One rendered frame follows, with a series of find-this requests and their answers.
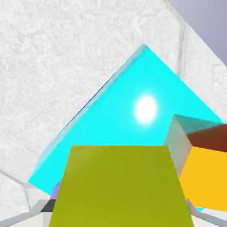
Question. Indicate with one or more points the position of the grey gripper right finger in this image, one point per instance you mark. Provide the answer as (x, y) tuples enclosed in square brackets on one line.
[(207, 220)]

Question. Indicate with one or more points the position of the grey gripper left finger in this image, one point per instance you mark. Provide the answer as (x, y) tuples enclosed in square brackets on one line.
[(35, 214)]

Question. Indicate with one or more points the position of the small yellow-green cube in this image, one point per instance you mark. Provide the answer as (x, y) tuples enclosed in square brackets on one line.
[(120, 186)]

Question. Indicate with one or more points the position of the small orange cube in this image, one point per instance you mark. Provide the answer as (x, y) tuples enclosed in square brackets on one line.
[(204, 177)]

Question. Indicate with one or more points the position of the large cyan box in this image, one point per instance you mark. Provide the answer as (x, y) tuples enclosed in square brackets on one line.
[(110, 120)]

